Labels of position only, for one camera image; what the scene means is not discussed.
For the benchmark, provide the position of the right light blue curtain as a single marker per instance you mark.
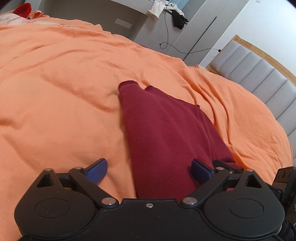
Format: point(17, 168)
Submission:
point(180, 3)

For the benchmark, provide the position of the grey padded wooden headboard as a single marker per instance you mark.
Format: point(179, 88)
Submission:
point(263, 76)

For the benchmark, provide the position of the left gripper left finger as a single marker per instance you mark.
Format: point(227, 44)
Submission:
point(87, 179)

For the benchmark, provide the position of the black cloth on sill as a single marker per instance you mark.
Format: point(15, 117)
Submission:
point(179, 21)

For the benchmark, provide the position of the white cloth on sill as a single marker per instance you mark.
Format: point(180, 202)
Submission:
point(159, 6)

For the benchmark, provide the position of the grey window desk unit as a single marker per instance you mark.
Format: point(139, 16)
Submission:
point(208, 20)

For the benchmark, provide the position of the dark red shirt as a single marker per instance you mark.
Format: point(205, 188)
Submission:
point(164, 136)

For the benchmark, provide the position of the white wall socket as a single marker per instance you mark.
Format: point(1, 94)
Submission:
point(124, 23)

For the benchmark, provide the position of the pink patterned pillow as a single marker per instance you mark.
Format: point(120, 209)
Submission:
point(35, 17)

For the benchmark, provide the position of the orange bed duvet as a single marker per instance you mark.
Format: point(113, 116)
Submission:
point(60, 107)

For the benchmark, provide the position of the bright red garment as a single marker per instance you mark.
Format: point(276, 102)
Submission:
point(23, 10)

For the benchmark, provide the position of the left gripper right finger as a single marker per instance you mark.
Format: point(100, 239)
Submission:
point(210, 179)

